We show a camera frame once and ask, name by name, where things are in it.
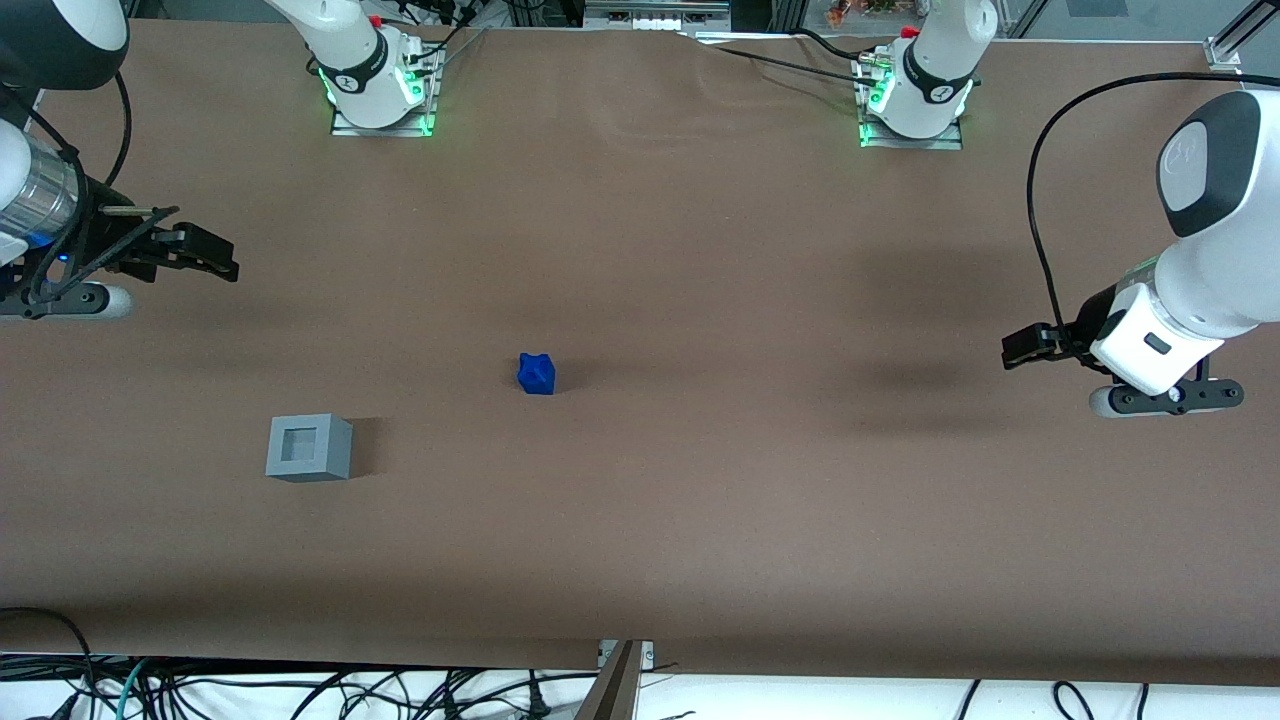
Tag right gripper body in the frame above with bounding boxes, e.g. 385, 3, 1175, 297
0, 178, 181, 297

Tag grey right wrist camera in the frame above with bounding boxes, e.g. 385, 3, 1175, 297
0, 284, 133, 321

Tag brown table cover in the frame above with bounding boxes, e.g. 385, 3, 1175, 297
0, 18, 1280, 687

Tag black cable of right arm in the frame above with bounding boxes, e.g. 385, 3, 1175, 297
100, 70, 136, 193

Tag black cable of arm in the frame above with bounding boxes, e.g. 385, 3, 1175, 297
100, 70, 136, 193
1026, 72, 1280, 346

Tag gray cube base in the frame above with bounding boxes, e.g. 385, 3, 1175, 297
265, 413, 354, 484

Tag black looped floor cable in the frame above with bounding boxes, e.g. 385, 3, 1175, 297
0, 606, 97, 720

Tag black cable to left base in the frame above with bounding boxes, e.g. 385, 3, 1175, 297
685, 33, 886, 91

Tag teal floor cable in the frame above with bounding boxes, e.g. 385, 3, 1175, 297
112, 657, 153, 720

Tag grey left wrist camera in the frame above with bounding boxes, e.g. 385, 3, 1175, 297
1088, 376, 1244, 419

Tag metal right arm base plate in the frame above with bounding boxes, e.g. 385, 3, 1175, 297
330, 45, 438, 139

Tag metal table bracket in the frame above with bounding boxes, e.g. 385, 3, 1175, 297
598, 639, 656, 671

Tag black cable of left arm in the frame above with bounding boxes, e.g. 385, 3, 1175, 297
1026, 72, 1280, 346

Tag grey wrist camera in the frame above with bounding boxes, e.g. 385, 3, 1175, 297
1088, 376, 1244, 419
0, 284, 133, 321

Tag black cables at right base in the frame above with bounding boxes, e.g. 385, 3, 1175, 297
395, 0, 491, 79

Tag dark support beam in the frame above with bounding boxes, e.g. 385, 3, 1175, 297
575, 641, 641, 720

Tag aluminium frame profile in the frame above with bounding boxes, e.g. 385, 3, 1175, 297
1205, 0, 1280, 73

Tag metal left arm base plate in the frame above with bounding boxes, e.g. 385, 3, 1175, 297
857, 55, 965, 152

